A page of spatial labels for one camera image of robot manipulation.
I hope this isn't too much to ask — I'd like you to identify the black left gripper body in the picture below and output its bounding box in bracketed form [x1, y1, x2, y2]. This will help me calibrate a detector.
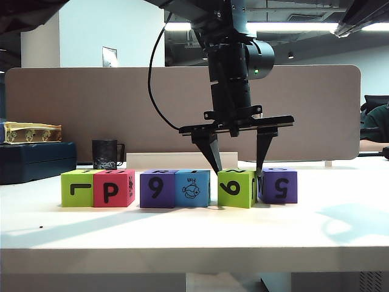
[178, 105, 296, 144]

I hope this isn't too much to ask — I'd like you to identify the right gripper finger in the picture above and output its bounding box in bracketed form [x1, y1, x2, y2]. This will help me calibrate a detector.
[335, 5, 389, 38]
[335, 0, 389, 31]

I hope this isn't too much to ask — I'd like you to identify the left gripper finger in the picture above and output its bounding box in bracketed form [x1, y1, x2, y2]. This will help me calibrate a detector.
[255, 130, 278, 181]
[191, 133, 223, 178]

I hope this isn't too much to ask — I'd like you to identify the purple block with 5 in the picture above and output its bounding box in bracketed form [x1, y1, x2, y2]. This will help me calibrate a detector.
[256, 167, 298, 205]

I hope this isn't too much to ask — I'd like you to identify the lime green block with 6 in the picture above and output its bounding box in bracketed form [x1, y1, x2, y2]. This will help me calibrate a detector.
[217, 169, 258, 210]

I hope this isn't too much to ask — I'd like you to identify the blue block with fish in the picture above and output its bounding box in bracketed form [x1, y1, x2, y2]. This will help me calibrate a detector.
[174, 169, 212, 209]

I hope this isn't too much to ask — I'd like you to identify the purple block with 9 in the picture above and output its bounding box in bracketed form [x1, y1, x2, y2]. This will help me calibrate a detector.
[139, 169, 177, 209]

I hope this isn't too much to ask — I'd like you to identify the red block with P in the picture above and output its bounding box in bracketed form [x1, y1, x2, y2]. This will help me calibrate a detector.
[92, 169, 136, 209]

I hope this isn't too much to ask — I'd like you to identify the lime green block with L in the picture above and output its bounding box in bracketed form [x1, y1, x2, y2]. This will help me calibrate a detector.
[60, 170, 95, 209]

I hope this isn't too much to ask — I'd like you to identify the bare person forearm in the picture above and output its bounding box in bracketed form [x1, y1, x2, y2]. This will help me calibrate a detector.
[359, 139, 389, 150]

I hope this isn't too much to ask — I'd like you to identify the ceiling light strip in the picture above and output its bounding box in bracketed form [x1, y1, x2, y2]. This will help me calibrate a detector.
[164, 23, 389, 32]

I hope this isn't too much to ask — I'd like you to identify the black office chair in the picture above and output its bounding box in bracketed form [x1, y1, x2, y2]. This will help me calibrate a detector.
[364, 95, 389, 108]

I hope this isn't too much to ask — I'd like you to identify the person in green shirt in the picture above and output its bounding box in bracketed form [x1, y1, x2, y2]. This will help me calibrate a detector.
[360, 103, 389, 141]

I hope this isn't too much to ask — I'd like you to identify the black mug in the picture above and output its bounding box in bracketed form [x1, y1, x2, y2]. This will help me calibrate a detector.
[92, 139, 126, 170]

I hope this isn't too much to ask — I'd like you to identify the brown desk divider panel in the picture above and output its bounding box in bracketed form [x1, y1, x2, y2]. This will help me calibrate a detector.
[5, 64, 362, 162]

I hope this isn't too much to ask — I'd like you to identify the white under-table column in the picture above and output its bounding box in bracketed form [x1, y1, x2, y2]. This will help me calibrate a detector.
[185, 272, 292, 292]

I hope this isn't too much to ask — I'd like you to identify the under-table vent grille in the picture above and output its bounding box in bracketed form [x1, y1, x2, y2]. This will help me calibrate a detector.
[358, 271, 385, 292]

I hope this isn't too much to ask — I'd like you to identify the dark blue case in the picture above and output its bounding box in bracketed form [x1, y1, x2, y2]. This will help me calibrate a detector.
[0, 141, 78, 186]

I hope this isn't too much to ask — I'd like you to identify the yellow patterned box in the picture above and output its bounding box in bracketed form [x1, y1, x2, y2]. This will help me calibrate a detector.
[4, 121, 64, 145]

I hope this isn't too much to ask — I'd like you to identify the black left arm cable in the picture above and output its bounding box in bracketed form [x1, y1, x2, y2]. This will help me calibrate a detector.
[147, 21, 184, 131]

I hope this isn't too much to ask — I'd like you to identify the framed wall sign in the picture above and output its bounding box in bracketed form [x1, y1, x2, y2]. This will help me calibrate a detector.
[102, 46, 119, 69]

